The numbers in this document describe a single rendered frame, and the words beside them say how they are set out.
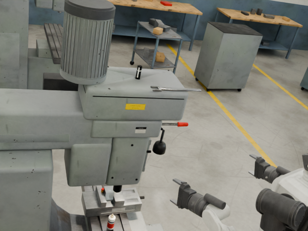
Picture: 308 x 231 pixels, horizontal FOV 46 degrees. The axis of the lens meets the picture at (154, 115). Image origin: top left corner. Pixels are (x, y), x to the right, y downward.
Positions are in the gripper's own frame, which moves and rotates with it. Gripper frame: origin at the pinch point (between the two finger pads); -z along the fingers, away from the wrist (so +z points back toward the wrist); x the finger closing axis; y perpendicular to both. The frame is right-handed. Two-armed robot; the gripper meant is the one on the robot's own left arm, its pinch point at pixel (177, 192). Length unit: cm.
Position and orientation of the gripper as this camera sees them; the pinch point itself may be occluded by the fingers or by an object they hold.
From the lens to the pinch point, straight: 173.2
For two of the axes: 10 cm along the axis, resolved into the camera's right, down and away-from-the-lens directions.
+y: -7.4, 0.9, -6.7
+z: 6.7, 2.5, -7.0
